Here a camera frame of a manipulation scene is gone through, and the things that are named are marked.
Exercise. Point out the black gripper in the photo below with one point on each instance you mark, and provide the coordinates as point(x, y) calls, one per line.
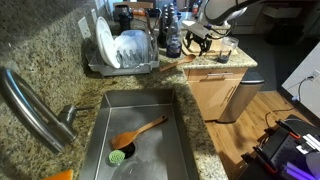
point(204, 38)

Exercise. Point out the wooden spoon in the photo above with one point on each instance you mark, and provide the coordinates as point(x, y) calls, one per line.
point(176, 62)

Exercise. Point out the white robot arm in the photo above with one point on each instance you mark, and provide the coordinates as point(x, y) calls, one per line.
point(223, 10)

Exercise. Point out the clear plastic cup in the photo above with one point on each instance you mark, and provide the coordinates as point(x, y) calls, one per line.
point(227, 50)

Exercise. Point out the large wooden cutting board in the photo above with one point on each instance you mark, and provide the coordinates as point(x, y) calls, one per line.
point(213, 53)

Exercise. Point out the small wooden cutting board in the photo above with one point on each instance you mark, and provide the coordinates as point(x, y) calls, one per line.
point(216, 46)

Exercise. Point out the dark glass bottle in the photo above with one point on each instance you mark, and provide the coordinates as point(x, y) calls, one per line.
point(173, 46)

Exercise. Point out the black knife block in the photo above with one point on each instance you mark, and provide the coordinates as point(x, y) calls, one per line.
point(165, 30)

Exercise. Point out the light wood kitchen cabinets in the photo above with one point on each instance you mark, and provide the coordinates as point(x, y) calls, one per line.
point(206, 100)

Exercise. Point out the clear plastic food container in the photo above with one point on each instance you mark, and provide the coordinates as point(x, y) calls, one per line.
point(133, 46)

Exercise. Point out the stainless steel trash can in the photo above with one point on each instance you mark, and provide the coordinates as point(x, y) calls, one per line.
point(238, 100)

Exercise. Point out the grey dish drying rack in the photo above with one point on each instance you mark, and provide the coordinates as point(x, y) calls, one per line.
point(116, 70)

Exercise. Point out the white dinner plate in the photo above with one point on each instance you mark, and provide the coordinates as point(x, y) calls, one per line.
point(106, 43)

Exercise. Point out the wooden spatula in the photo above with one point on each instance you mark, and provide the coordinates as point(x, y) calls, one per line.
point(123, 138)

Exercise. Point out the stainless steel sink basin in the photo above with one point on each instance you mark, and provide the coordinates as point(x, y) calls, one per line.
point(156, 156)

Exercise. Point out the white outlet with plug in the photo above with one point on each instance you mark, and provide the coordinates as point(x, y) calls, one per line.
point(315, 75)

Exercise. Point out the black robot cart with clamps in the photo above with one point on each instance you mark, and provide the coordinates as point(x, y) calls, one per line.
point(283, 150)

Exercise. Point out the green round scrubber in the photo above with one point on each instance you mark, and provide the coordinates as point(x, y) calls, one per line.
point(116, 157)

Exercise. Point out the curved stainless steel faucet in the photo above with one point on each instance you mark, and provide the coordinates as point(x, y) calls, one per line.
point(26, 106)

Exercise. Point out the orange sponge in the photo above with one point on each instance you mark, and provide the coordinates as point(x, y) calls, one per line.
point(61, 175)

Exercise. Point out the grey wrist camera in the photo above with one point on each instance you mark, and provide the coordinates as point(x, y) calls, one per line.
point(196, 28)

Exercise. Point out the small white wall outlet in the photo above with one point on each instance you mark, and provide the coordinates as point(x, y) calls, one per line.
point(94, 15)

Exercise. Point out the large white wall outlet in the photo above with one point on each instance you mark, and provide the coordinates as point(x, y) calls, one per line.
point(84, 27)

